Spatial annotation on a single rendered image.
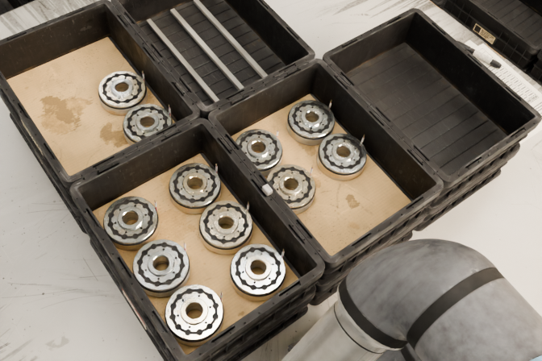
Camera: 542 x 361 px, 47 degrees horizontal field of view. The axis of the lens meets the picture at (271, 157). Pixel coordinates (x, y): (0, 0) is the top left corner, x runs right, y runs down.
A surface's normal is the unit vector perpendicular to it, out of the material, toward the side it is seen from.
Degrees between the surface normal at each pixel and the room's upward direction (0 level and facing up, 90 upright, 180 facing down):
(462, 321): 31
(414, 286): 48
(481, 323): 22
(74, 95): 0
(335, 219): 0
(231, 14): 0
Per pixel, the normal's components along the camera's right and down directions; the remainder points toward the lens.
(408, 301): -0.77, -0.03
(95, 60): 0.08, -0.54
